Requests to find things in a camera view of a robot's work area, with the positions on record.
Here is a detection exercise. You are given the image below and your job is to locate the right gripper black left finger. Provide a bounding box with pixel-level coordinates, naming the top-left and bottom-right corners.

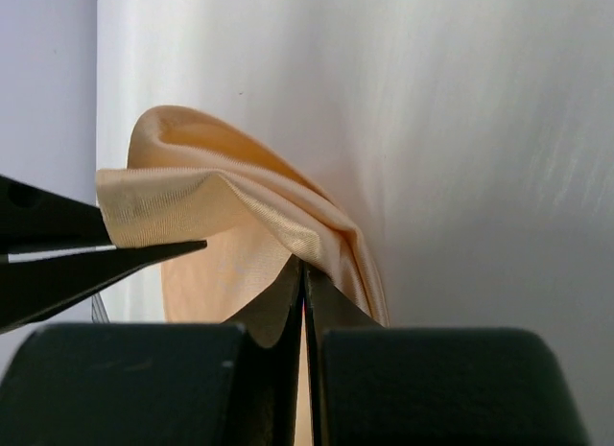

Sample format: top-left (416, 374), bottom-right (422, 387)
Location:
top-left (1, 258), bottom-right (302, 445)

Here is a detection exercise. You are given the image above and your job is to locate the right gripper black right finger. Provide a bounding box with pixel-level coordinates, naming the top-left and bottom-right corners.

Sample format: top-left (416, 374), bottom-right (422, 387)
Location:
top-left (303, 267), bottom-right (589, 445)

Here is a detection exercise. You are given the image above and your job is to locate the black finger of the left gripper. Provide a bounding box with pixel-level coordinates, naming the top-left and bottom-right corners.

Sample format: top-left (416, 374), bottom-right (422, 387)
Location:
top-left (1, 176), bottom-right (112, 254)
top-left (1, 240), bottom-right (207, 333)

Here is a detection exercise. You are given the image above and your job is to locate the peach cloth napkin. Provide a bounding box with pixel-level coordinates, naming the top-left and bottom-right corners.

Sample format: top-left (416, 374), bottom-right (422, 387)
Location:
top-left (95, 104), bottom-right (392, 446)

